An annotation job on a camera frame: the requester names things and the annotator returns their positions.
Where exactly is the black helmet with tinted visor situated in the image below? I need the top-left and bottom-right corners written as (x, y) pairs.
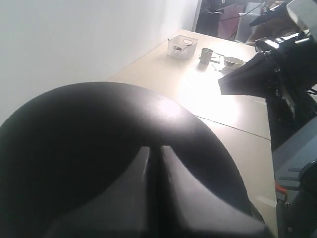
top-left (0, 82), bottom-right (265, 238)

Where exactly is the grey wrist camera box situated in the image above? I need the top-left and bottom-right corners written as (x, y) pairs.
top-left (286, 0), bottom-right (317, 41)

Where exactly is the white bowl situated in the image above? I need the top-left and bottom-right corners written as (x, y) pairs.
top-left (223, 56), bottom-right (244, 68)

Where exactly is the grey mug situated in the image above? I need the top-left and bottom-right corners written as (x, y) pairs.
top-left (200, 48), bottom-right (213, 65)

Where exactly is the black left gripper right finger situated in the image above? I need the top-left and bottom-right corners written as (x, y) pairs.
top-left (160, 146), bottom-right (273, 238)

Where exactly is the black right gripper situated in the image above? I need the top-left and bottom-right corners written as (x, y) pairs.
top-left (218, 32), bottom-right (317, 150)

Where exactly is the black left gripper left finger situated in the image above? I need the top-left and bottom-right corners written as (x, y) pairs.
top-left (46, 147), bottom-right (153, 238)

